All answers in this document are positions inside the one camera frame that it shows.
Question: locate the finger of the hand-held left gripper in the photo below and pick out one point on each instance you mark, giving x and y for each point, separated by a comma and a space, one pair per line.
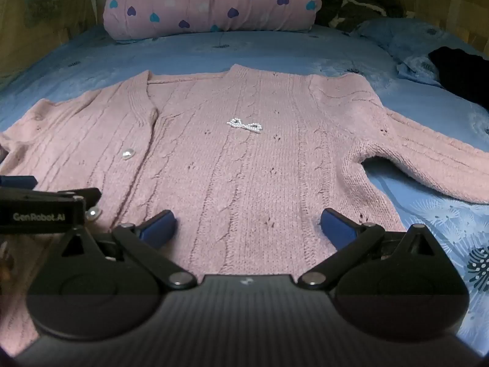
89, 195
17, 182

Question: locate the pink heart print pillow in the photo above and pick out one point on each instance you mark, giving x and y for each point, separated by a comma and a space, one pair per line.
214, 2

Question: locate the black cloth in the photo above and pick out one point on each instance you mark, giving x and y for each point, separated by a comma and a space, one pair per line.
464, 70

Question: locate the blue dandelion print bed sheet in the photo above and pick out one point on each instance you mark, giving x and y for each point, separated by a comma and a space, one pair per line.
191, 51

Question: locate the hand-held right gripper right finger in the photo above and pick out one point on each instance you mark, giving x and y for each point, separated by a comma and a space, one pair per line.
338, 228

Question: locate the pink knitted cardigan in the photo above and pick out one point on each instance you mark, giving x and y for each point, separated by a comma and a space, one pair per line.
237, 168

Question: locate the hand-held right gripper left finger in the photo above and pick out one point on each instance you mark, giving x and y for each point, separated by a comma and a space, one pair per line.
160, 227

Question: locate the blue pillow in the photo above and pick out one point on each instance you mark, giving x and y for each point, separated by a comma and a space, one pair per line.
408, 38

